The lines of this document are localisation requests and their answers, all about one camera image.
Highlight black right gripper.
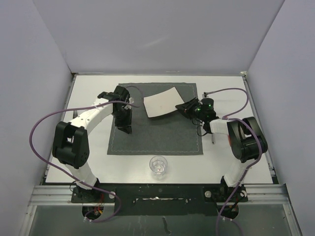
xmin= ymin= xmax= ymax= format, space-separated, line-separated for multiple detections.
xmin=176 ymin=97 xmax=206 ymax=120

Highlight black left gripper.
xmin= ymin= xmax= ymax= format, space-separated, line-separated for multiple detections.
xmin=112 ymin=107 xmax=132 ymax=134

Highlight white rectangular plate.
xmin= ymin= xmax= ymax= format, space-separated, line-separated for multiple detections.
xmin=144 ymin=87 xmax=184 ymax=118

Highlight grey cloth placemat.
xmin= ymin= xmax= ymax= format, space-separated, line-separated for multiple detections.
xmin=107 ymin=83 xmax=203 ymax=155

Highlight clear plastic cup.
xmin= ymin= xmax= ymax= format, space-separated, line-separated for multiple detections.
xmin=149 ymin=155 xmax=168 ymax=181

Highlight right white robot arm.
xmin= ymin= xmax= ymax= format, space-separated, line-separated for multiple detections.
xmin=175 ymin=98 xmax=268 ymax=201

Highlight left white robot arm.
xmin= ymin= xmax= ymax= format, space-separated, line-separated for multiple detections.
xmin=52 ymin=102 xmax=132 ymax=202

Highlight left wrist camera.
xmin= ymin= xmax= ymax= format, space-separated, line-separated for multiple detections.
xmin=97 ymin=86 xmax=130 ymax=103

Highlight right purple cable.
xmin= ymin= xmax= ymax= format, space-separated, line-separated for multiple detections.
xmin=203 ymin=88 xmax=263 ymax=236

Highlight purple cable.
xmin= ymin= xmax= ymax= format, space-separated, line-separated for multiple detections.
xmin=203 ymin=88 xmax=263 ymax=236
xmin=29 ymin=86 xmax=145 ymax=224

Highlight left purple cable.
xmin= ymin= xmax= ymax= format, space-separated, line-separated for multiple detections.
xmin=29 ymin=86 xmax=145 ymax=224

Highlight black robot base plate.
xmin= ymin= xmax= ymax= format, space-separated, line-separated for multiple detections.
xmin=71 ymin=183 xmax=248 ymax=219

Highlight aluminium frame rail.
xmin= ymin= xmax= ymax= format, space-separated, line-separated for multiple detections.
xmin=29 ymin=184 xmax=288 ymax=206

